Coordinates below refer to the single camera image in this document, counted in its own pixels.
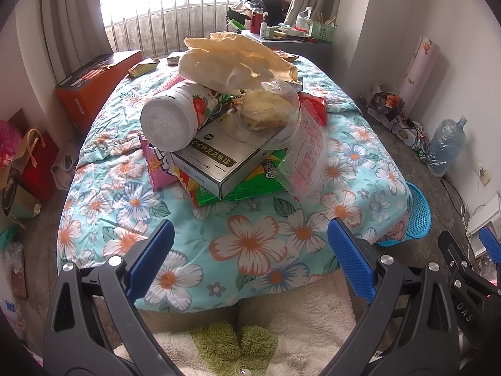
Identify blue plastic waste basket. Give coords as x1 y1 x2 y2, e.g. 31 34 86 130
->
377 182 431 247

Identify wall power socket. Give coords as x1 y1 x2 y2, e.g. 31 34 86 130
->
475 161 491 186

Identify small yellow snack packet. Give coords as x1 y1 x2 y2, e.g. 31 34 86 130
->
127 58 160 79

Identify grey side cabinet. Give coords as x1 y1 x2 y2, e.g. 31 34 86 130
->
241 30 334 74

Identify red snack bag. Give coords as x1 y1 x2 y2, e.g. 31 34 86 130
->
298 92 327 127

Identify green chip bag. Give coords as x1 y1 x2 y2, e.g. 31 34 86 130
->
181 149 286 207

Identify red gift bag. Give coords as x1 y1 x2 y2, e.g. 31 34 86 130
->
20 128 59 201

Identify floral blue quilt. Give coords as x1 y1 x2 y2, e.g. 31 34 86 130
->
56 58 412 313

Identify white flat box with cables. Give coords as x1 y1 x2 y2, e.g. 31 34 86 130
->
368 107 426 150

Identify grey curtain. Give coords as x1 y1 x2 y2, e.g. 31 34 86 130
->
40 0 112 82

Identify pink snack bag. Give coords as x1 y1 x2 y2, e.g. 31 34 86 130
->
138 133 179 191

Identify orange cardboard box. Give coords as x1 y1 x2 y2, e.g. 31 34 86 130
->
55 50 143 134

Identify green plastic basket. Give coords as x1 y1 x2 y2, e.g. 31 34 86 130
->
309 21 336 43

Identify yellow paper bag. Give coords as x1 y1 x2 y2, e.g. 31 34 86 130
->
178 31 298 94

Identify clear plastic bag pink print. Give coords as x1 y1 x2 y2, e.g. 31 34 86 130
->
277 105 328 204

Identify empty blue water jug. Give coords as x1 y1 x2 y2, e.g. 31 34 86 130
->
426 116 467 177

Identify white strawberry drink bottle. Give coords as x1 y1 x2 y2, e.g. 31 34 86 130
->
140 81 220 152

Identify red thermos bottle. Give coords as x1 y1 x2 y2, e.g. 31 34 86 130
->
250 8 264 35

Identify silver charging cable box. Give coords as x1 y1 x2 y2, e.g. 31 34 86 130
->
170 109 286 206

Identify pink rolled wallpaper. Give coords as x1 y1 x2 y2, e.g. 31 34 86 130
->
396 36 441 116

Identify clear plastic dome container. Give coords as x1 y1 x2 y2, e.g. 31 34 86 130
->
228 80 301 149

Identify fluffy cream green rug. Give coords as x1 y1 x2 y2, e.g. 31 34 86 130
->
147 271 356 375

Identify black orange snack bags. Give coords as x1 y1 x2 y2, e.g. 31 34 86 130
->
369 92 404 121

